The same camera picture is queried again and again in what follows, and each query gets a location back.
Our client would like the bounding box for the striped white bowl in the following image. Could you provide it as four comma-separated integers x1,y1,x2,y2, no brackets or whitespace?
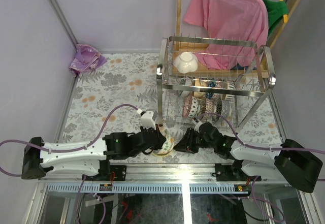
222,81,236,102

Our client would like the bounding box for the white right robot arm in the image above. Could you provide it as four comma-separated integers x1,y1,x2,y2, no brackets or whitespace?
174,122,323,193

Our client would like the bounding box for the purple crumpled cloth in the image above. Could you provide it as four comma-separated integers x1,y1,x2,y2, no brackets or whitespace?
69,44,108,77

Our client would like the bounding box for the aluminium rail frame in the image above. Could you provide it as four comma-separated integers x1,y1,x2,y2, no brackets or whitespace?
25,76,325,224

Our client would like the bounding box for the blue triangle patterned bowl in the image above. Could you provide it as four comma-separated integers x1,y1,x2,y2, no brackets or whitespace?
205,80,221,100

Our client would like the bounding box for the green circle patterned bowl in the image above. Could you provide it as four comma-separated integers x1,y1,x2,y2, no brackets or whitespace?
177,79,195,98

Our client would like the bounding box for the tan yellow bowl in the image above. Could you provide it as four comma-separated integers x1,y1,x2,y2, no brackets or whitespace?
192,79,209,99

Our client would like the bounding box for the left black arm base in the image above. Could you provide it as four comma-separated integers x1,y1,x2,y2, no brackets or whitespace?
83,165,127,181

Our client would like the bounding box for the wooden clothes stand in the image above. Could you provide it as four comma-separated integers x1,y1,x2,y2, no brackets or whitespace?
173,0,301,76

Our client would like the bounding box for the yellow rimmed floral bowl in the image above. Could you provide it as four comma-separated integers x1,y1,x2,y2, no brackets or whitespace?
152,125,175,156

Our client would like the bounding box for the brown lattice patterned bowl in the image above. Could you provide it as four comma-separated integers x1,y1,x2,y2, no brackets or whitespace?
199,97,215,115

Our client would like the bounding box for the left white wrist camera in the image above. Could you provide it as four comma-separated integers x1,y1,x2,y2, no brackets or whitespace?
137,109,156,129

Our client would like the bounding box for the scalloped green orange bowl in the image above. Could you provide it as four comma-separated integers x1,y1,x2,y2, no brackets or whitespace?
173,52,198,74

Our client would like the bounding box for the red patterned bowl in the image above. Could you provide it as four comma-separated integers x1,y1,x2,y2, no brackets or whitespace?
183,95,199,118

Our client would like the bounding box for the steel two-tier dish rack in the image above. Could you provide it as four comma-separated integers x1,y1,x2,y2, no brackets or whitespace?
156,36,276,132

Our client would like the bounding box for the black white patterned bowl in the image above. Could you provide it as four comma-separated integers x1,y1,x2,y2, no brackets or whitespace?
215,99,231,117

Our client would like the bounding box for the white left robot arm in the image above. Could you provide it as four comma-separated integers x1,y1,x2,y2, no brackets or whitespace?
21,127,166,181

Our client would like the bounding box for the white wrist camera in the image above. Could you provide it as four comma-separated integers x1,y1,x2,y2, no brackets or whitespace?
137,109,156,129
192,117,203,127

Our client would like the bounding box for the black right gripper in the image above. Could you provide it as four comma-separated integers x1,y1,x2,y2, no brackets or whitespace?
173,127,216,154

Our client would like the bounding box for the pink t-shirt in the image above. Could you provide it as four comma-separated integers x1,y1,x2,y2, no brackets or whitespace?
183,0,269,70

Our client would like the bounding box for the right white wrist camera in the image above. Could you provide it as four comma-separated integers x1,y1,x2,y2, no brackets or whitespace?
192,117,203,127

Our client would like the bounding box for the green t-shirt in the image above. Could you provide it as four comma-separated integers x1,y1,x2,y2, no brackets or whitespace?
262,0,288,37

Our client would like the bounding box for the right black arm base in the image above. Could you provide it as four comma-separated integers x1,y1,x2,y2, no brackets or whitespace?
211,164,255,182

